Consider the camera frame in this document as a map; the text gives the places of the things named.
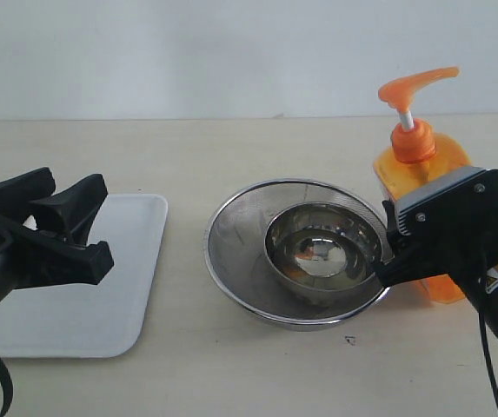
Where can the large steel mesh strainer bowl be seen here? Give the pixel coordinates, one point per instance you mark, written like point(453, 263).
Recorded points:
point(237, 262)

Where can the small stainless steel bowl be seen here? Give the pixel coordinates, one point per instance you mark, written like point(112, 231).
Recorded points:
point(322, 246)

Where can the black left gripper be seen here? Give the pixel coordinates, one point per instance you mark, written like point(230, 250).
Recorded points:
point(56, 252)

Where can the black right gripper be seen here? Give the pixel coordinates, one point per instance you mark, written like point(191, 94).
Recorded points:
point(464, 250)

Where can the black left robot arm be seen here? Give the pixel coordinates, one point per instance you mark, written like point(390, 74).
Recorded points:
point(44, 233)

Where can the orange pump soap bottle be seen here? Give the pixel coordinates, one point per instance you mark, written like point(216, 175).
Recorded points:
point(417, 154)

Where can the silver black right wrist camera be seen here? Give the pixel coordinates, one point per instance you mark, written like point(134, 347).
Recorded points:
point(452, 197)

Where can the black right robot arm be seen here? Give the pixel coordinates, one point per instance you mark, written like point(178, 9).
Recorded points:
point(482, 293)

